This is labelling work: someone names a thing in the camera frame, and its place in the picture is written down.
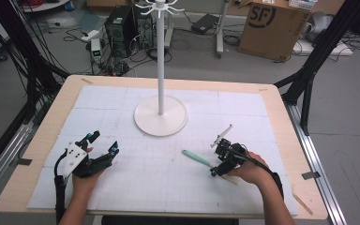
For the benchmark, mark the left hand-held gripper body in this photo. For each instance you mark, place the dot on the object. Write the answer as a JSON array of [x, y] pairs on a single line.
[[75, 156]]

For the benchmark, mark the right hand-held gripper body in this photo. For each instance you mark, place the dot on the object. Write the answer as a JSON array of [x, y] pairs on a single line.
[[234, 156]]

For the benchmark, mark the person's right hand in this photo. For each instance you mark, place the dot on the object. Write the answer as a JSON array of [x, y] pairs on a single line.
[[253, 172]]

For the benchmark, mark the person's left hand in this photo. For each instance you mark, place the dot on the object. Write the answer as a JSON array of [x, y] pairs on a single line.
[[82, 184]]

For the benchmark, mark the black tape piece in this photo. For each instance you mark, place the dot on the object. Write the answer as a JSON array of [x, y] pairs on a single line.
[[311, 175], [24, 162]]

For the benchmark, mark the white grid mat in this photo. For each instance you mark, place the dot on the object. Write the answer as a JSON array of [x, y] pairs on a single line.
[[156, 187]]

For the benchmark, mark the person's dark clothing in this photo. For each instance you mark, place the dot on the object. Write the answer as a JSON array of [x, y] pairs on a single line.
[[168, 221]]

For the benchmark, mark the tan tape strip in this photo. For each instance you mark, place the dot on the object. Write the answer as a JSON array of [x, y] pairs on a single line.
[[302, 201]]

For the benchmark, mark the device with green display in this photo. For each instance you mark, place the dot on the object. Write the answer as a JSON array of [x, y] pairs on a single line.
[[96, 50]]

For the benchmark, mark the white hook stand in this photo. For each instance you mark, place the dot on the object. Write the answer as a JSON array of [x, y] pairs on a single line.
[[160, 78]]

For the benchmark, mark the white power strip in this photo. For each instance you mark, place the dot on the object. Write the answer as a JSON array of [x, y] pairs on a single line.
[[90, 35]]

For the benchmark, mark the black computer tower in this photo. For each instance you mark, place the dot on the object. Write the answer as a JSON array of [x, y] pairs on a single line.
[[118, 31], [144, 28]]

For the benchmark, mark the flat black device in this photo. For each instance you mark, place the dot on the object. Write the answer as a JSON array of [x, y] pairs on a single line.
[[204, 23]]

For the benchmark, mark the cardboard box with black logo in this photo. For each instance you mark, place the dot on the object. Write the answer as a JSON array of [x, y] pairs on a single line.
[[272, 31]]

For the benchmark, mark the round white table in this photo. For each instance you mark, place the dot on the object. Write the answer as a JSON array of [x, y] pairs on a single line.
[[43, 5]]

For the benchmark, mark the white keypad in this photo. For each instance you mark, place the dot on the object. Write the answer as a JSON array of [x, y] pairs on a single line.
[[303, 4]]

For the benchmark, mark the aluminium rail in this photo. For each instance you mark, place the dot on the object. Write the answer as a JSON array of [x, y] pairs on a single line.
[[3, 162], [318, 168]]

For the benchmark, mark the black frame post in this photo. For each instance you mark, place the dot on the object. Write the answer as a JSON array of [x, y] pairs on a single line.
[[318, 47]]

